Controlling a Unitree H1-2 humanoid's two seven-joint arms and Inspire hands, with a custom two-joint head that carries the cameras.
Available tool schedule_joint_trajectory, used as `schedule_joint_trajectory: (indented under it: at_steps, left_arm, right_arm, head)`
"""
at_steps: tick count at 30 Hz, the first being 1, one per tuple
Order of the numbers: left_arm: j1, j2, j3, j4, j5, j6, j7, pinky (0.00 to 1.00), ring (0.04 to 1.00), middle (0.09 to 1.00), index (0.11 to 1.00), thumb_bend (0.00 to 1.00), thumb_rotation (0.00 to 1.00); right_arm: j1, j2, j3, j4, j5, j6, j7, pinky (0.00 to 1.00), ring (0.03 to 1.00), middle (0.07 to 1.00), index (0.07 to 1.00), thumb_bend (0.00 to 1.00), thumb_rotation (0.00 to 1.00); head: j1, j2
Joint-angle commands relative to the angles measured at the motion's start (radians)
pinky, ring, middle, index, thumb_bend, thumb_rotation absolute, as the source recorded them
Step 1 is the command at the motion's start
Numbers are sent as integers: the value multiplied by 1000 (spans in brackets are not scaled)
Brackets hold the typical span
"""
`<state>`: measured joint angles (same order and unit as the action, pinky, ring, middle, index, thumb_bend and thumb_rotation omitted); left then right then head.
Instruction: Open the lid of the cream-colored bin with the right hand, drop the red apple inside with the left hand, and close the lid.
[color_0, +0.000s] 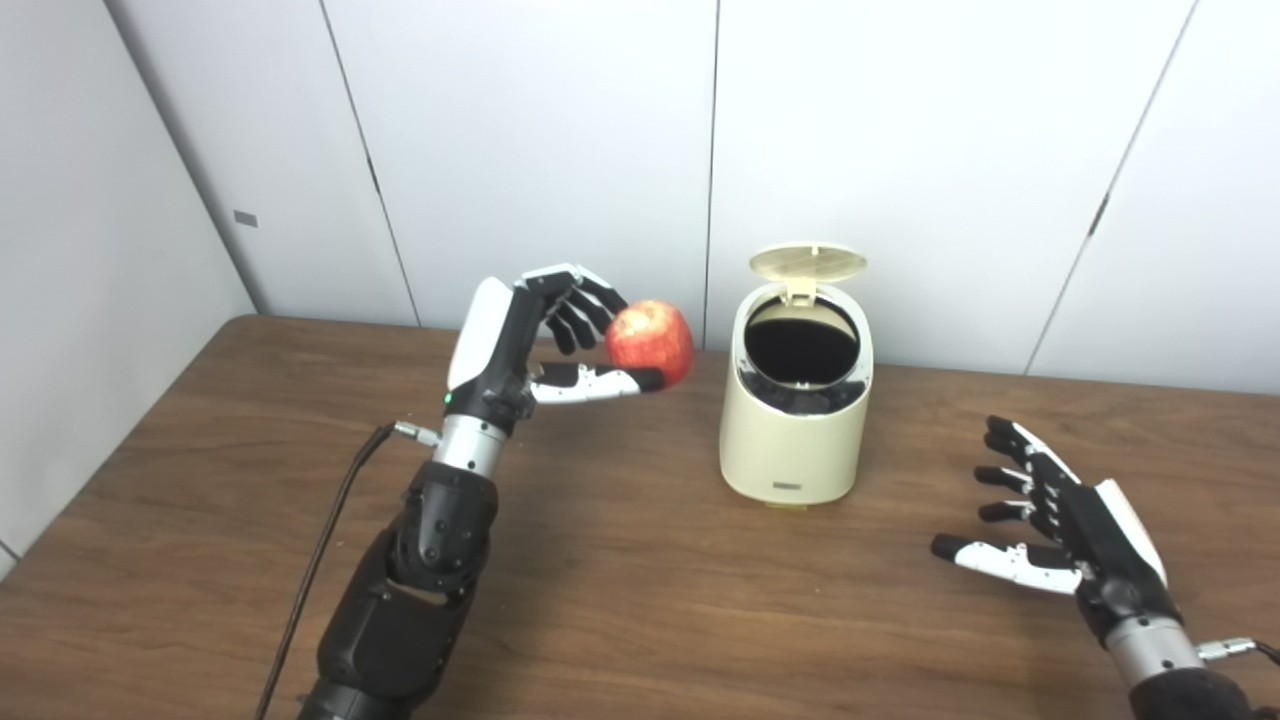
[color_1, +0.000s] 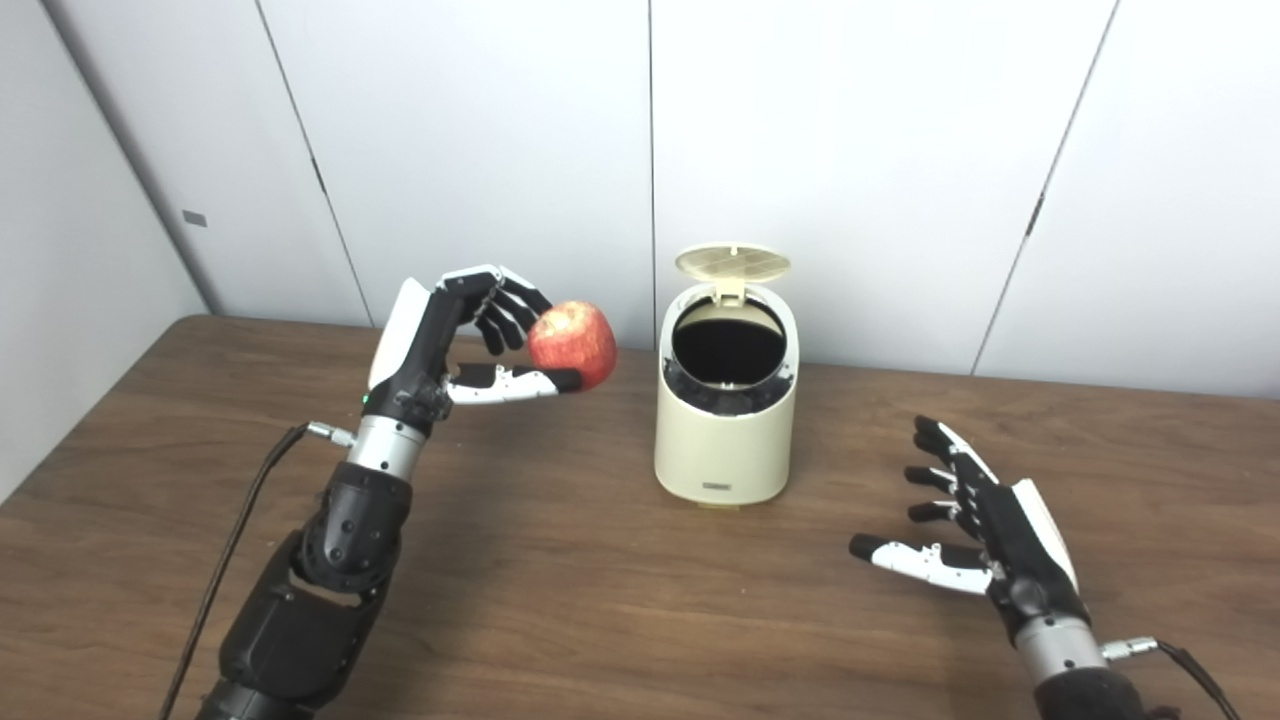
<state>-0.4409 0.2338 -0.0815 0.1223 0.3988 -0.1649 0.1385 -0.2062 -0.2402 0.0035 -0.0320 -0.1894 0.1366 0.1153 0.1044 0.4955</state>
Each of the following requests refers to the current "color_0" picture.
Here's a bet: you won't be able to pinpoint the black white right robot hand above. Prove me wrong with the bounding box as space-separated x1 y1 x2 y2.
930 415 1183 641

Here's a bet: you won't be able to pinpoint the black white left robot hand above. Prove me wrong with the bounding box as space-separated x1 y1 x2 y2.
445 263 666 433

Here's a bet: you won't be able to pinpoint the red apple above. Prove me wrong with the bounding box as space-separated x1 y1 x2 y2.
605 300 695 386

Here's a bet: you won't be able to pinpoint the cream-colored bin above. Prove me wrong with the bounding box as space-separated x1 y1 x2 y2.
718 283 875 509

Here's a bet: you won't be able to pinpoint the cream round bin lid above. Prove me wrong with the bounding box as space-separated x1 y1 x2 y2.
749 242 869 304

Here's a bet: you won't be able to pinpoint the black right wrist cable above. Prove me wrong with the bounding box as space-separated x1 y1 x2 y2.
1197 636 1280 666

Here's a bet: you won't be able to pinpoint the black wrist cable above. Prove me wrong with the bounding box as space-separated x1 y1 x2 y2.
1197 636 1280 666
255 420 441 720

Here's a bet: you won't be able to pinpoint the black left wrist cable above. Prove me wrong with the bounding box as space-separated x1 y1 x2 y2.
255 420 441 720

